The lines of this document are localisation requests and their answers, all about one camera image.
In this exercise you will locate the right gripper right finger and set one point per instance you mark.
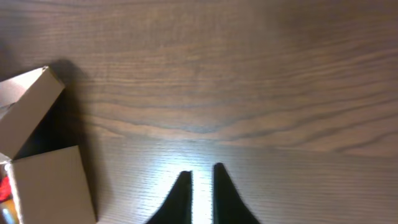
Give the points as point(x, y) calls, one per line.
point(228, 207)

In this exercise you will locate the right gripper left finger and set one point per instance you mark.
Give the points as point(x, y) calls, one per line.
point(177, 206)

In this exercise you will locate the cardboard box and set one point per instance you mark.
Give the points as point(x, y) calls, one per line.
point(39, 155)

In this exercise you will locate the yellow tape roll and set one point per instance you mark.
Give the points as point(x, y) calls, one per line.
point(8, 212)

